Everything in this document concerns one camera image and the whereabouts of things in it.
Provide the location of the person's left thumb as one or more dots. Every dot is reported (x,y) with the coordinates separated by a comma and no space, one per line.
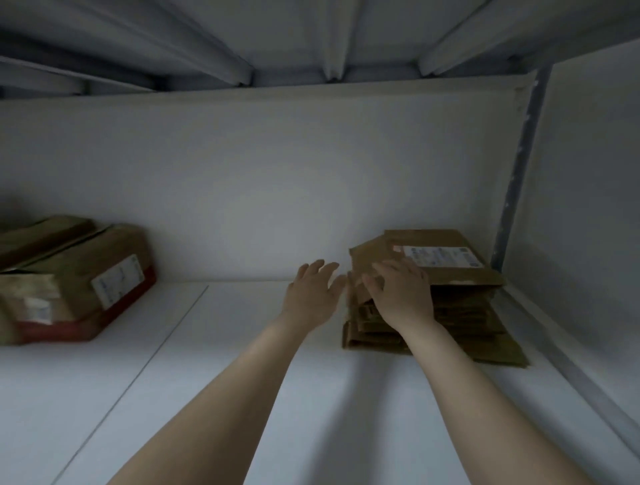
(341,286)

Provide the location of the person's right thumb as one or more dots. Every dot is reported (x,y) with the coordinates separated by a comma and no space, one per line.
(371,286)

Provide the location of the grey metal shelf side rail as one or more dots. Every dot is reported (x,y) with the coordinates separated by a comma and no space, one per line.
(575,364)

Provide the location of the person's left hand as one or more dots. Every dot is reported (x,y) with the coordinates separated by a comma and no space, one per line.
(310,300)

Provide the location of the brown cardboard box red base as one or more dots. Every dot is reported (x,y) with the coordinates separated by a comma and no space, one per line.
(85,280)

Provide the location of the person's right hand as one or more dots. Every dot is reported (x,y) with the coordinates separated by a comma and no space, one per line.
(405,297)

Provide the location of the stack of brown paper envelopes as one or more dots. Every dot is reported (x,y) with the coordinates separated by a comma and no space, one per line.
(460,310)

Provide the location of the grey ribbed metal shelf board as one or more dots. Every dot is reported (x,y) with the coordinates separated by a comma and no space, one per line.
(300,35)

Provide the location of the plain brown cardboard box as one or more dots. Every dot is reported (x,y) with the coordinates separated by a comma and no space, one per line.
(35,240)

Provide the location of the person's left forearm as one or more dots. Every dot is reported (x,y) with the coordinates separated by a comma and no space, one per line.
(225,404)

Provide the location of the person's left middle finger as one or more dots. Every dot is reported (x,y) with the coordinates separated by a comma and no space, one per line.
(317,270)

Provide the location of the grey metal shelf upright post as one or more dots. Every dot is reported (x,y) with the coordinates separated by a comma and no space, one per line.
(520,170)

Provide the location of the person's right forearm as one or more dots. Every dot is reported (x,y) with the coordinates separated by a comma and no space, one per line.
(475,409)

